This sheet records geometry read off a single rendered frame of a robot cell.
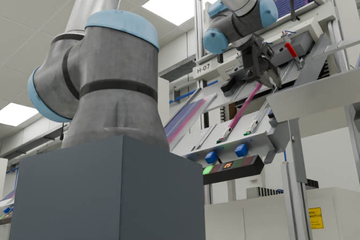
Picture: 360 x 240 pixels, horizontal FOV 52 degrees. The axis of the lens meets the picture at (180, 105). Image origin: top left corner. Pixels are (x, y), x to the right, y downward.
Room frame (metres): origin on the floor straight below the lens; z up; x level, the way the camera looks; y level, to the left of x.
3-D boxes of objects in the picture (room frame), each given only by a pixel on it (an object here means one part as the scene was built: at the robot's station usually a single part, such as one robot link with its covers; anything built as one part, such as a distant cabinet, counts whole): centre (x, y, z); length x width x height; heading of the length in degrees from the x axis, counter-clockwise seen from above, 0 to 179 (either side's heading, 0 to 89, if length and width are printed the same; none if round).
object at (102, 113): (0.51, 0.09, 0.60); 0.15 x 0.15 x 0.10
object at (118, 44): (0.52, 0.10, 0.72); 0.13 x 0.12 x 0.14; 48
